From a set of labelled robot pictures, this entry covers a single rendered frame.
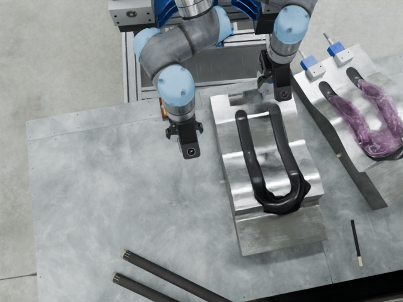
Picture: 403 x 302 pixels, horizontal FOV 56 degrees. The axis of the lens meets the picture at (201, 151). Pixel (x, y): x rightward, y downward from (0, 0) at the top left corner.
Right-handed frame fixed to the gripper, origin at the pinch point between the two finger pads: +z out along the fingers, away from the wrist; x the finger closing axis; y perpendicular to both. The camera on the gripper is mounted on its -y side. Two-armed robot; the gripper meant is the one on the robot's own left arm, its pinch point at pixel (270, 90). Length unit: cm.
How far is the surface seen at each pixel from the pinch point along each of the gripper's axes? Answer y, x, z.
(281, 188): -31.3, 4.9, -3.0
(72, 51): 83, 85, 90
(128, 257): -42, 53, 7
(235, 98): 1.1, 10.7, 4.0
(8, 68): 80, 123, 90
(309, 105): -4.7, -13.0, 7.0
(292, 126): -12.2, -4.4, 1.9
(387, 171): -31.9, -27.4, -0.5
